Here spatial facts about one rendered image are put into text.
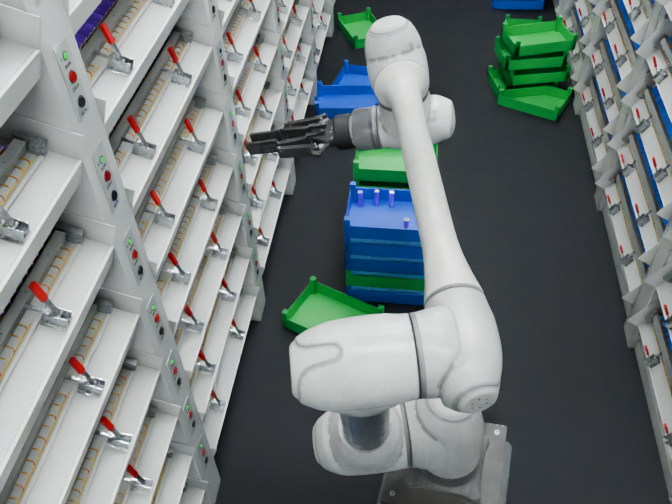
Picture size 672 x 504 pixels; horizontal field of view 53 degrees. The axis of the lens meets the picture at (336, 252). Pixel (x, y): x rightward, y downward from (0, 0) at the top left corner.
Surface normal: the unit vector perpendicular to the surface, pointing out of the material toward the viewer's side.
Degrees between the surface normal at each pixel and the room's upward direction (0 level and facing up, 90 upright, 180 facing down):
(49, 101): 90
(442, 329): 7
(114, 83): 20
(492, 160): 0
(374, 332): 4
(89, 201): 90
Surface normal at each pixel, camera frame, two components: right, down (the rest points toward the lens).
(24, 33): -0.12, 0.71
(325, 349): -0.29, -0.45
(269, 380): -0.04, -0.70
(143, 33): 0.30, -0.65
